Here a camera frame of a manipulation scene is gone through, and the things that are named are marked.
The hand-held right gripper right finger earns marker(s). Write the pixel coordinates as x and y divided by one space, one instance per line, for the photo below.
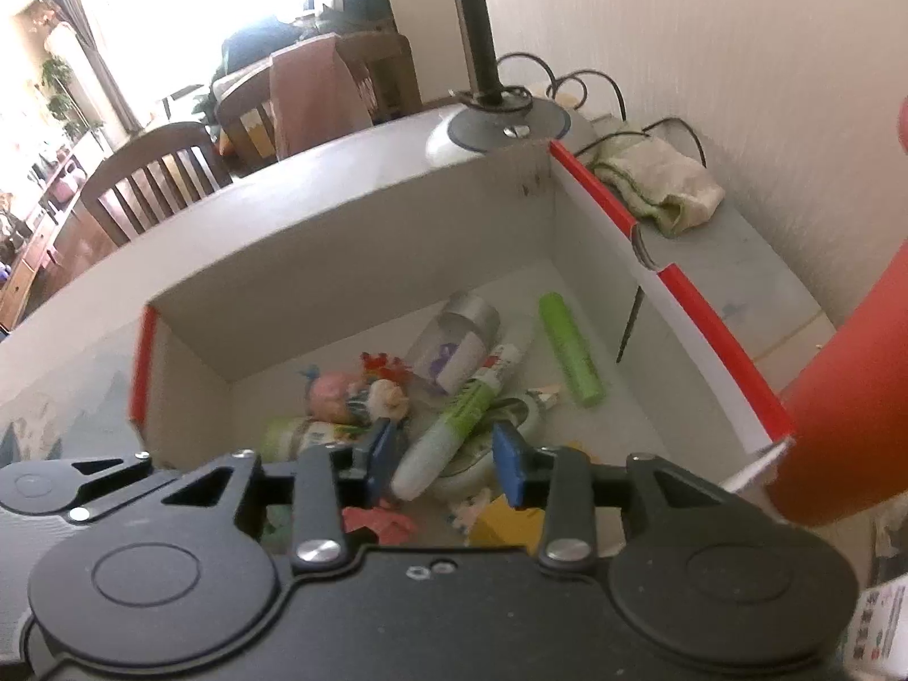
509 465

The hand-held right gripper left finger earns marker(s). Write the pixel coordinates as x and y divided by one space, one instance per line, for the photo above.
383 450

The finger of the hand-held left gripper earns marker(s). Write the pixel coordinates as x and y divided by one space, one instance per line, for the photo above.
120 491

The green correction tape dispenser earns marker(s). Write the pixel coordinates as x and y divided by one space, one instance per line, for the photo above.
528 415

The yellow box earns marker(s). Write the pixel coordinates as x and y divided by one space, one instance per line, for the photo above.
507 521

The white green glue stick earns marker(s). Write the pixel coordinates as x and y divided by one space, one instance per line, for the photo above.
454 425

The red binder clip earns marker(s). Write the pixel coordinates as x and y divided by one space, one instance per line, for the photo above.
379 521

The pink figure toy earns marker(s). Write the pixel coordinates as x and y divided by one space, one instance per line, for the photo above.
333 397

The clear plastic bottle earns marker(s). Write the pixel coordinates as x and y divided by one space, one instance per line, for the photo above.
454 347

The green highlighter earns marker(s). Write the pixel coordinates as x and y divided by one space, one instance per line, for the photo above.
571 355

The red cardboard box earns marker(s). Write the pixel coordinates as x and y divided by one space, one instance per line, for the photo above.
355 276

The wooden television cabinet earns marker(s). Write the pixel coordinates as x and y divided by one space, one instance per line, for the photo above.
28 262

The white green rag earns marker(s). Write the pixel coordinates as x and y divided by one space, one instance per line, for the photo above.
660 181

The red water bottle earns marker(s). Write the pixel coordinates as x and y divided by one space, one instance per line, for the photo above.
844 404

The dark wooden chair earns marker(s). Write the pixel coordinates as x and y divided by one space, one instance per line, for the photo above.
149 145
386 78

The pink cloth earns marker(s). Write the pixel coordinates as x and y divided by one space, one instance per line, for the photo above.
316 99

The green potted plant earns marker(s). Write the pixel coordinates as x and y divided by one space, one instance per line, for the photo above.
60 92

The sofa with clothes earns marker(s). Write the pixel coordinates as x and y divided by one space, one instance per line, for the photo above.
284 35

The grey curtain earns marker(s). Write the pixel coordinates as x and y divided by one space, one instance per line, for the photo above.
92 49

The grey desk lamp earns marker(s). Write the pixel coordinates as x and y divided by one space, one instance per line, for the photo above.
472 14

